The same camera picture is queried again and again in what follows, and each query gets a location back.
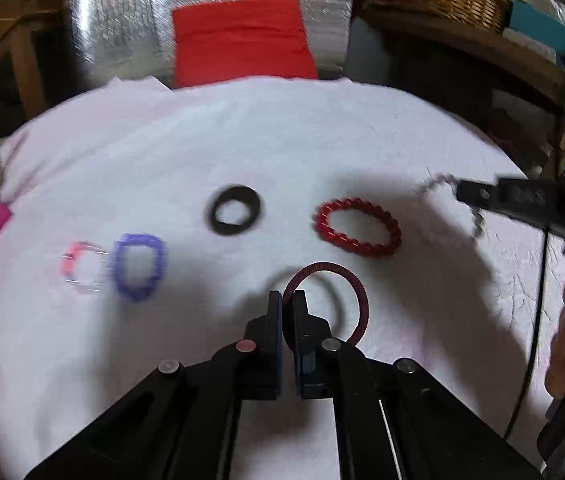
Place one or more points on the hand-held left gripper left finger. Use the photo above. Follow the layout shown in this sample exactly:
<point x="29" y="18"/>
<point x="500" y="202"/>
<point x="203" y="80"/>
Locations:
<point x="276" y="320"/>

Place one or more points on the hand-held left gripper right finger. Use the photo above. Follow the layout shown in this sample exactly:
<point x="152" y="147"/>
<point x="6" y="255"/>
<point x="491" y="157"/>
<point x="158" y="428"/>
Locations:
<point x="302" y="320"/>

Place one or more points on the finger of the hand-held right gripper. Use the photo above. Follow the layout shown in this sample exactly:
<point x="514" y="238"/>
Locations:
<point x="522" y="197"/>

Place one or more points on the wooden shelf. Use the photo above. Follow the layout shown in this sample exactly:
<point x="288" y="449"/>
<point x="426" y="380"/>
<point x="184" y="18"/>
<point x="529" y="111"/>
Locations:
<point x="462" y="42"/>

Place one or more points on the teal box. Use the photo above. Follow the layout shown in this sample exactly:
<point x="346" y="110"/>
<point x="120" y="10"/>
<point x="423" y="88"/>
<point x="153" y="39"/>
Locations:
<point x="537" y="22"/>

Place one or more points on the white blanket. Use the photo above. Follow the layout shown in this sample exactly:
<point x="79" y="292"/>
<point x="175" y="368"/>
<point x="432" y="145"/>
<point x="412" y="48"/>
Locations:
<point x="212" y="135"/>

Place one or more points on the red cushion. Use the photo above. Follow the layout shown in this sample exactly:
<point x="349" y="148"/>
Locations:
<point x="242" y="40"/>

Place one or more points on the silver foil sheet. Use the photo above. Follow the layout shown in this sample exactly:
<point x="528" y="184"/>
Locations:
<point x="112" y="20"/>

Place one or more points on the wooden table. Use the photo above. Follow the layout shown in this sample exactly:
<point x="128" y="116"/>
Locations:
<point x="25" y="75"/>

